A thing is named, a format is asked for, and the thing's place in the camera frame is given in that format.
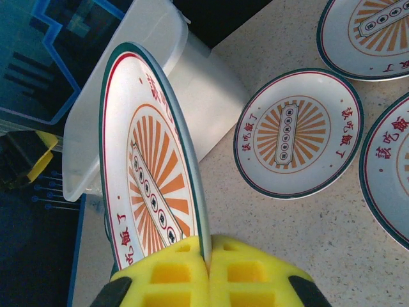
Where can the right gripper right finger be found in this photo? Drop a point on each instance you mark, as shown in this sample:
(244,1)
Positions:
(249,281)

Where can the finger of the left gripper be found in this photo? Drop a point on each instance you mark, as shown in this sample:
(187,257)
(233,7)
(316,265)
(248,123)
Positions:
(41,166)
(48,140)

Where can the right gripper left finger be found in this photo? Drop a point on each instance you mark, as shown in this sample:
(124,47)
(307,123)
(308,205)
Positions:
(166,281)

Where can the white plate orange sunburst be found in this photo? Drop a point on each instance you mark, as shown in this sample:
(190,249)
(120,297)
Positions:
(153,144)
(367,41)
(390,179)
(297,134)

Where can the translucent white plastic bin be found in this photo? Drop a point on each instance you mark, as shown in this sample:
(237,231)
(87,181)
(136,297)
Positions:
(204,96)

